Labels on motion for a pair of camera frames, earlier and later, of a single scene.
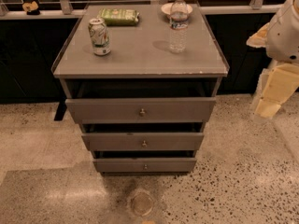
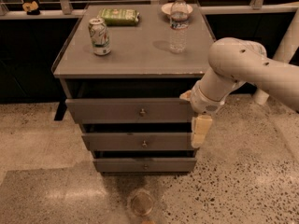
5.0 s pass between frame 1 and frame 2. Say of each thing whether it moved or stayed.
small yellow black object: stayed
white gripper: moved
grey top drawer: stayed
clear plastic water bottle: stayed
